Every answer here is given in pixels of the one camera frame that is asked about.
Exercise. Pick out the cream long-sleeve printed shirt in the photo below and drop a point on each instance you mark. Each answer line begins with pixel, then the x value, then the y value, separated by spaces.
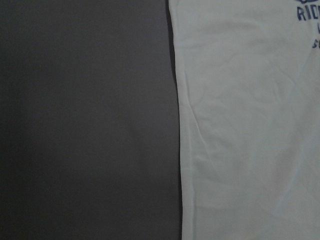
pixel 248 82

